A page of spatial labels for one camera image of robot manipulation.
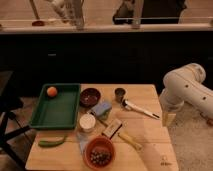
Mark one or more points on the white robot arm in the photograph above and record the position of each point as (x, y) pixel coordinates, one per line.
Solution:
(185, 84)

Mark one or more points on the green pea pod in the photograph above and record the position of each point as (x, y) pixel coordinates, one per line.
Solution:
(51, 143)

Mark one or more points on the small metal cup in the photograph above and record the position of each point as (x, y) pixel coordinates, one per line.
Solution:
(119, 94)

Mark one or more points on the red dish on counter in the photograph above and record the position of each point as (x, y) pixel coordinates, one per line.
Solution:
(38, 23)

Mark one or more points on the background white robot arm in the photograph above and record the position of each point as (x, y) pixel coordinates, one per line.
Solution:
(68, 10)

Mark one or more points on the dark maroon bowl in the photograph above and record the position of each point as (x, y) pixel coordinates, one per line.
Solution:
(89, 97)

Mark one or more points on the blue and green sponge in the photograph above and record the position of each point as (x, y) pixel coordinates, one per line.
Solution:
(102, 110)

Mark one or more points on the beige wooden gripper block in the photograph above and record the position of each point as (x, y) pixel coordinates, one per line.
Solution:
(167, 118)

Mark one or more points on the orange bowl with beads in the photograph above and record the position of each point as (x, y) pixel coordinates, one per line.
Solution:
(99, 153)

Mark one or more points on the wooden block with dark stripe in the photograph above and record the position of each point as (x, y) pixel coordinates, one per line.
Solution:
(112, 128)

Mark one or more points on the orange ball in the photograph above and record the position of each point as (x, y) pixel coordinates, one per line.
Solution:
(52, 91)

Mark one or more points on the yellow handled tool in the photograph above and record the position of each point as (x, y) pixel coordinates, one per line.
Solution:
(129, 140)

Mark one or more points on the person in dark clothing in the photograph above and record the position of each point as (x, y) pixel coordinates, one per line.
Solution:
(153, 12)

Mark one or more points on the green plastic tray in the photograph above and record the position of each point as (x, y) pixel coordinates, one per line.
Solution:
(59, 112)

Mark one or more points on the white round container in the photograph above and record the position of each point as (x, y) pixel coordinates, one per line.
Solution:
(87, 122)

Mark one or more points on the black chair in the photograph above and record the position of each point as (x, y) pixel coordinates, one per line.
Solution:
(6, 109)

